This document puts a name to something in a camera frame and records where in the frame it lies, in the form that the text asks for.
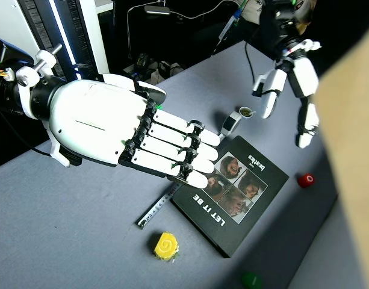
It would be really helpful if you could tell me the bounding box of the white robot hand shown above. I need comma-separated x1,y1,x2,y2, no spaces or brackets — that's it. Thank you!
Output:
47,73,222,190
252,56,321,148

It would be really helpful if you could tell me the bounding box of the white and black tape measure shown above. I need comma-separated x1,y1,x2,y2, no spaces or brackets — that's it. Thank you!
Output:
137,110,243,230

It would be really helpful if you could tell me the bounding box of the black Beatles hardcover book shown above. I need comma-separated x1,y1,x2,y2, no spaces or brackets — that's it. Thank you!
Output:
171,135,290,259

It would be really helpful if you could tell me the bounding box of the small white cup with spoon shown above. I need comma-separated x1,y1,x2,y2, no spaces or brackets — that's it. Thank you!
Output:
238,105,257,119

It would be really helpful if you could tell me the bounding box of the black power strip with plugs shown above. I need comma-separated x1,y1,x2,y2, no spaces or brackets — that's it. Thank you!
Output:
123,52,185,84

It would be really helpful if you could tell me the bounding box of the red toy cylinder block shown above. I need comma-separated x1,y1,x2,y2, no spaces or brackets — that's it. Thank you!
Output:
297,173,316,189

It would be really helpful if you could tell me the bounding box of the grey table cloth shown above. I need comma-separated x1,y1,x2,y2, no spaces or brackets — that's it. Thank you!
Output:
0,40,338,289

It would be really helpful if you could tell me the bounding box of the white cabinet with light strip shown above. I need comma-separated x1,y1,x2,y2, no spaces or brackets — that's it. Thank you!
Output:
0,0,110,82

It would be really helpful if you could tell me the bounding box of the grey power adapter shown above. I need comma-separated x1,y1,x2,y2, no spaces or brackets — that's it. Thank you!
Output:
144,5,172,14

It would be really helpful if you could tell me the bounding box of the yellow swirl toy cake roll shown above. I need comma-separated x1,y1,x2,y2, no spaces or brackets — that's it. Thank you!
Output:
153,231,181,262

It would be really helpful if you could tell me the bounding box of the green toy cylinder block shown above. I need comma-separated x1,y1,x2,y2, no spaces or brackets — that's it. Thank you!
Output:
240,272,265,288

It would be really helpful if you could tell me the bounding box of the thin black camera cable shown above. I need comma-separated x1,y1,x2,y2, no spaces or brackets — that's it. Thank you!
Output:
244,42,256,85

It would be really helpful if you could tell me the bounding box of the thin white cable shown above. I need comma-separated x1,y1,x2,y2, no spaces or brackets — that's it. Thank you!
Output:
126,0,169,61

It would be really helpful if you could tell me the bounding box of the white cable adapter blue plug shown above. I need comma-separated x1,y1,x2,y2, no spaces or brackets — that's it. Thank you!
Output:
211,8,243,58

